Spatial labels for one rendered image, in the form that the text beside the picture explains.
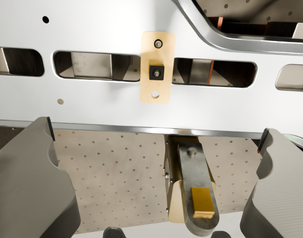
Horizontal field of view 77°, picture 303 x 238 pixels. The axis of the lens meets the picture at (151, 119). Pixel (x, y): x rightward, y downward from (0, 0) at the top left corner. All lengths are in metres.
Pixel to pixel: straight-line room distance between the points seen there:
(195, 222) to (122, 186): 0.57
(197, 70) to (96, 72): 0.19
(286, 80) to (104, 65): 0.23
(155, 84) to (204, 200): 0.15
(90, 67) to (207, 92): 0.15
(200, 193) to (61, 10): 0.25
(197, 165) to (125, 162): 0.45
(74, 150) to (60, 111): 0.45
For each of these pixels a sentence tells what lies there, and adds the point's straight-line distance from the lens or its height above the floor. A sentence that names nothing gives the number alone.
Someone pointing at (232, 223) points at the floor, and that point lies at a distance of 2.38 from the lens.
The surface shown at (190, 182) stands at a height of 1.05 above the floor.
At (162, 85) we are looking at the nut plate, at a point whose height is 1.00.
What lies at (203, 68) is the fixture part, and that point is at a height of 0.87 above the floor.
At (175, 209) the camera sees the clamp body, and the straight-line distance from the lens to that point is 0.31.
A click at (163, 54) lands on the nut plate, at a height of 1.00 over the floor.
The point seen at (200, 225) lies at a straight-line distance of 0.24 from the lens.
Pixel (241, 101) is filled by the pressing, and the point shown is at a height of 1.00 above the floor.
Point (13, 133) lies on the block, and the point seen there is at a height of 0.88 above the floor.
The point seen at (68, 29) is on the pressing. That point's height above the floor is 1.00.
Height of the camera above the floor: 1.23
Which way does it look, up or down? 62 degrees down
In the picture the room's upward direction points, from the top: 180 degrees counter-clockwise
